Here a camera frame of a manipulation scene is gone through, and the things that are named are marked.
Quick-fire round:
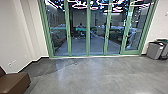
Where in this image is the grey trash bin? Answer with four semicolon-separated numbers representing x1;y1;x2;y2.
146;41;164;61

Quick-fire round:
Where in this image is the green framed glass door wall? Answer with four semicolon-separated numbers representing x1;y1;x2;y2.
37;0;160;58

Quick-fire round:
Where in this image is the white double wall outlet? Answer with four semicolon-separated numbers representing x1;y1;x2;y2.
7;60;17;68

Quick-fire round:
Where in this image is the brown sofa chair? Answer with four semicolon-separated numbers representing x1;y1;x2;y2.
0;65;32;94

